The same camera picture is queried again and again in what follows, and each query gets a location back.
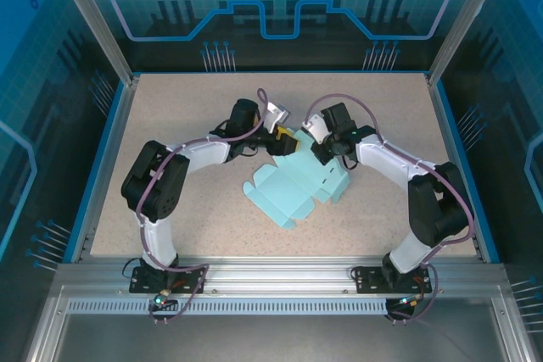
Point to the light blue paper box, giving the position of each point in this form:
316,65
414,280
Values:
284,192

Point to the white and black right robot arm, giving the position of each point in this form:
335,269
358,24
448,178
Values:
390,154

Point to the aluminium side rail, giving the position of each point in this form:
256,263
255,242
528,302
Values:
444,124
119,124

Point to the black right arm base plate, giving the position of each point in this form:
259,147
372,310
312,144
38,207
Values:
369,281

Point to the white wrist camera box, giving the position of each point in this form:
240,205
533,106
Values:
273,112
316,124

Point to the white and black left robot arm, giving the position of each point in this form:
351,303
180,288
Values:
157,235

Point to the aluminium frame post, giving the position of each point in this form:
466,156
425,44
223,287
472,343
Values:
93,18
462,18

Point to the aluminium mounting rail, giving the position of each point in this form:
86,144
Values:
275,277

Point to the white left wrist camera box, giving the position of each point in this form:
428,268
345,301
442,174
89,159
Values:
273,112

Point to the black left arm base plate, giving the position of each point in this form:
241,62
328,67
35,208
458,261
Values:
144,283

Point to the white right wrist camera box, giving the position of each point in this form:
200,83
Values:
316,124

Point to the metal front frame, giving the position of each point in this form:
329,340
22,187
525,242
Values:
271,336

